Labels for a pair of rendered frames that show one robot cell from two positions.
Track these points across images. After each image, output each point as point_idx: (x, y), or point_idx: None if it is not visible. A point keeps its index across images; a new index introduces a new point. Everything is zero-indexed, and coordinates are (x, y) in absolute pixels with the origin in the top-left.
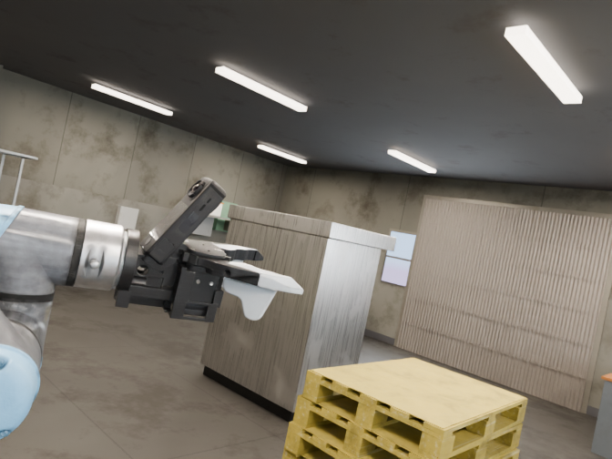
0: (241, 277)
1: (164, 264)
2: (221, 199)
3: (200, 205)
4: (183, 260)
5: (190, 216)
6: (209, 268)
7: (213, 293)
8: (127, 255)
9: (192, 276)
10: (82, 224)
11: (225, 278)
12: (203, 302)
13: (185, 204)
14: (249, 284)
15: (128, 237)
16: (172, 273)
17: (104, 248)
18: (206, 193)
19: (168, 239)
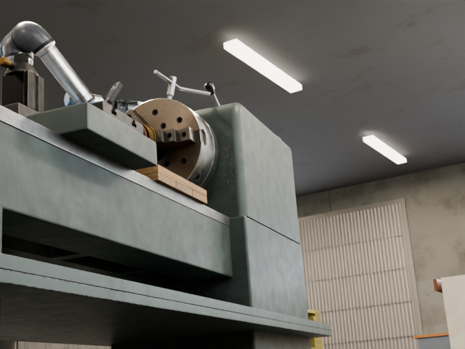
0: (133, 102)
1: (111, 104)
2: (122, 86)
3: (117, 87)
4: (117, 101)
5: (116, 90)
6: (124, 102)
7: (125, 111)
8: (104, 100)
9: (120, 105)
10: (92, 93)
11: (128, 105)
12: (124, 113)
13: (113, 88)
14: (135, 105)
15: (102, 96)
16: (113, 106)
17: (99, 97)
18: (118, 84)
19: (112, 96)
